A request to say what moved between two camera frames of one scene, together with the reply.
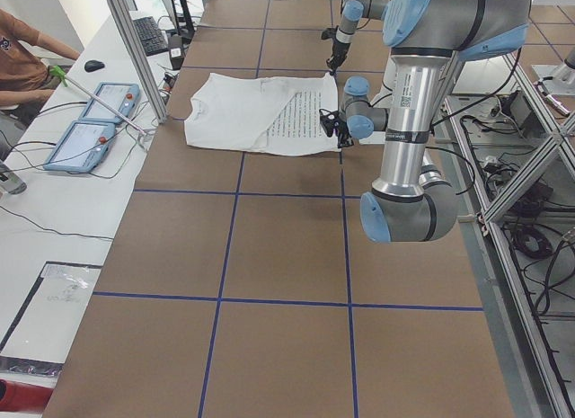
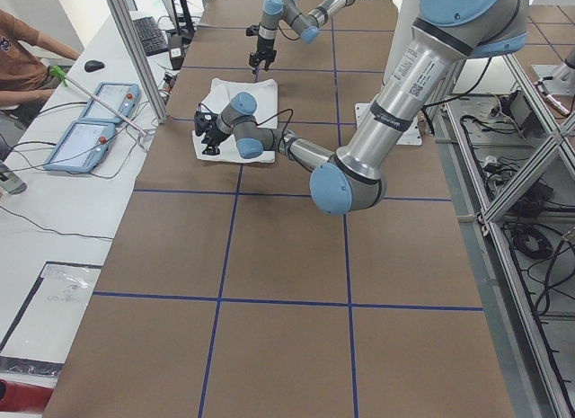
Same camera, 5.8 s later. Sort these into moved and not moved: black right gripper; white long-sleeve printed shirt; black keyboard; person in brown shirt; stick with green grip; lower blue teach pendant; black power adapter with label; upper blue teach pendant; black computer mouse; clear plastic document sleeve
Moved: black right gripper; white long-sleeve printed shirt
Not moved: black power adapter with label; upper blue teach pendant; clear plastic document sleeve; black keyboard; stick with green grip; person in brown shirt; lower blue teach pendant; black computer mouse
